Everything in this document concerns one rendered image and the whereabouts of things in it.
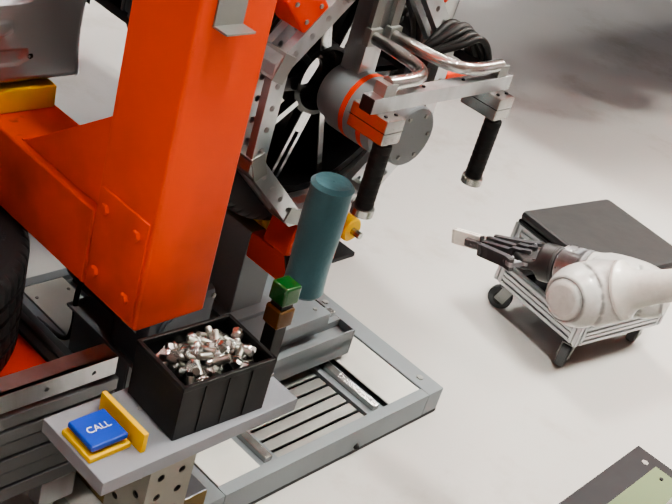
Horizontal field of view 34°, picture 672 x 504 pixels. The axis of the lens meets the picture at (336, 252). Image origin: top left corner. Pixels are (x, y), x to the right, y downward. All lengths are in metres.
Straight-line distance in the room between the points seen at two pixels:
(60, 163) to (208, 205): 0.32
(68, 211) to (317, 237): 0.48
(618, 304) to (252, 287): 1.01
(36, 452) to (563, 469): 1.35
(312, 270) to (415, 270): 1.26
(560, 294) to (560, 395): 1.31
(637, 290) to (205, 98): 0.76
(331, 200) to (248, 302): 0.56
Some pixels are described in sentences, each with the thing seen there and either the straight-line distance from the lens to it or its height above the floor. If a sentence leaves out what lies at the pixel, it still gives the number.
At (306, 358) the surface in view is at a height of 0.13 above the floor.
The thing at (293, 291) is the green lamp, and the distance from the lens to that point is 1.90.
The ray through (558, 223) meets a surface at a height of 0.34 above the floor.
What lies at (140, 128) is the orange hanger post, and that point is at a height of 0.88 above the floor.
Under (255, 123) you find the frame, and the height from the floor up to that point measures 0.84.
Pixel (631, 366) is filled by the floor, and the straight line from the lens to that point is 3.37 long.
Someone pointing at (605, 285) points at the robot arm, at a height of 0.86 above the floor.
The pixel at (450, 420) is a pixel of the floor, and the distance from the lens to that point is 2.84.
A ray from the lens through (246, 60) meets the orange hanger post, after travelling 1.76.
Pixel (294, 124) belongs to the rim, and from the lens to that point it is 2.26.
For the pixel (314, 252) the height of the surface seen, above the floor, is 0.60.
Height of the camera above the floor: 1.68
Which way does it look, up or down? 30 degrees down
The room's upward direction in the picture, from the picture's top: 17 degrees clockwise
